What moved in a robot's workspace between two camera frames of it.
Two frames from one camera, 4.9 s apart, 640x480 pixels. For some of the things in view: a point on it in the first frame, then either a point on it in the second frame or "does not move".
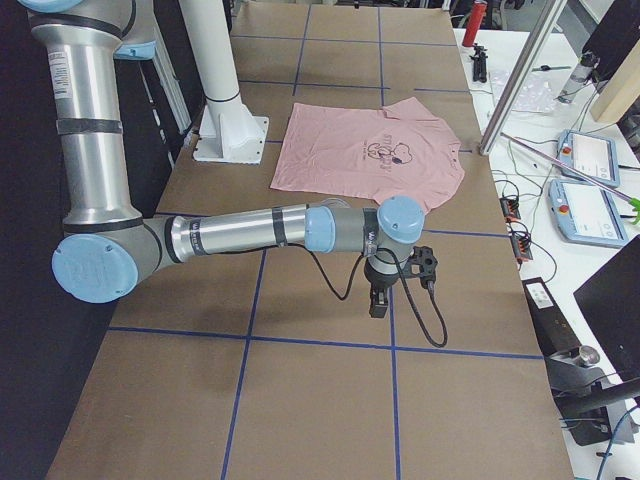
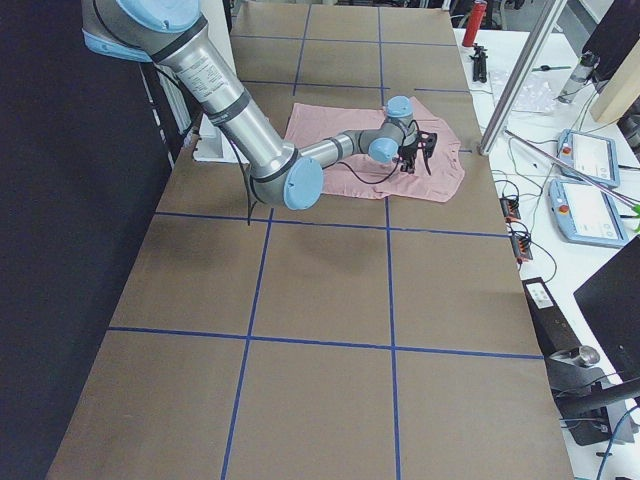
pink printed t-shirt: x=368 y=153 does not move
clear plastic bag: x=538 y=92 does not move
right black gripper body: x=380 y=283 -> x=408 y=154
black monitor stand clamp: x=595 y=410 does not move
